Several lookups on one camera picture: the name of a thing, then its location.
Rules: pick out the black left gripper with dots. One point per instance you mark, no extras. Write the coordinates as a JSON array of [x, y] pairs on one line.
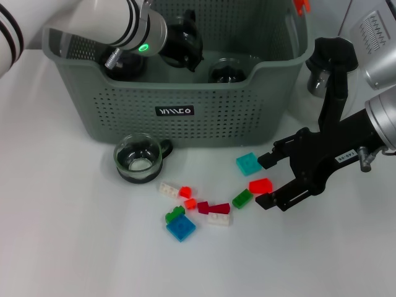
[[173, 52]]

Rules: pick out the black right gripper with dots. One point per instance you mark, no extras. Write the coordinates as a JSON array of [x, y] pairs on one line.
[[334, 145]]

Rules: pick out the bright red slope brick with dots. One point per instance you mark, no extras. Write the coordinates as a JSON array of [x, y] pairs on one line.
[[261, 186]]

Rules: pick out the teal square toy brick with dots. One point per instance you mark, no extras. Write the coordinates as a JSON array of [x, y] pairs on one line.
[[247, 164]]

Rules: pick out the green rectangular toy brick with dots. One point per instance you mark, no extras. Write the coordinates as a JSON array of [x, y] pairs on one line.
[[242, 198]]

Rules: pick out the round glass jar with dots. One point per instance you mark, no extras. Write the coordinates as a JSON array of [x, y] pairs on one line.
[[139, 162]]

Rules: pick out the black bin logo label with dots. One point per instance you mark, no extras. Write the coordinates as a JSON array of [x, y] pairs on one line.
[[174, 111]]

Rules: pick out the grey-green perforated storage bin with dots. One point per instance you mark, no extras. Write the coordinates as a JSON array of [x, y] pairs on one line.
[[130, 102]]

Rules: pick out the dark red toy brick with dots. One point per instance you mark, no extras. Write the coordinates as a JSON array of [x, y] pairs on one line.
[[216, 208]]

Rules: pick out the white two-stud toy brick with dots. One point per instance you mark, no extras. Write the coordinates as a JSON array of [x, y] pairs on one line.
[[220, 219]]

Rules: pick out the black clay teapot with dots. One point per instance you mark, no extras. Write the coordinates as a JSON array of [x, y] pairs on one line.
[[133, 69]]

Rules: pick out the small red toy brick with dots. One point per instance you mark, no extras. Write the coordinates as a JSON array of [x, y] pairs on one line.
[[191, 204], [185, 192]]

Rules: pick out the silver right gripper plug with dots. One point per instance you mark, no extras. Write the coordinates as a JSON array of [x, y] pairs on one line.
[[366, 159]]

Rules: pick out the small white toy brick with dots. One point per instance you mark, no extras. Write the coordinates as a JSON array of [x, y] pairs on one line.
[[169, 189]]

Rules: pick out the blue square toy brick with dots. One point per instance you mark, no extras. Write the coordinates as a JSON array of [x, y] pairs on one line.
[[181, 228]]

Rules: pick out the small green toy brick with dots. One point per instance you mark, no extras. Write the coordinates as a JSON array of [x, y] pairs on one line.
[[173, 214]]

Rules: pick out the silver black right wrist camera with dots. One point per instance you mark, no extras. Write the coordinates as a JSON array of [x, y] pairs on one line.
[[377, 46]]

